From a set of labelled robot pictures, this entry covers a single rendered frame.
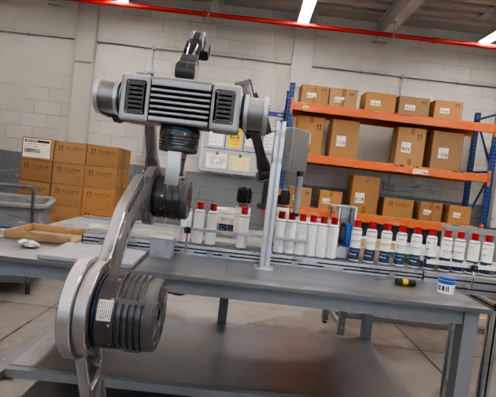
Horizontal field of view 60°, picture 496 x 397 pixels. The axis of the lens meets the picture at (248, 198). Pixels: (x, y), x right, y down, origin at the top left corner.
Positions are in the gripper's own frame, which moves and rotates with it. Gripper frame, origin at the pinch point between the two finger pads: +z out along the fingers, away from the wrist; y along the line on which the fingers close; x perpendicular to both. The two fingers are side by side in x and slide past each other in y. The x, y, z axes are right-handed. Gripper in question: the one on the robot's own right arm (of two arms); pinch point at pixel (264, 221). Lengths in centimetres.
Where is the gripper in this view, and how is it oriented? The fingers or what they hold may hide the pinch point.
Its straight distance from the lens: 217.1
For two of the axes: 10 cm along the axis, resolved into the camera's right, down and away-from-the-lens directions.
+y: -9.9, -1.2, -0.1
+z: -1.2, 9.9, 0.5
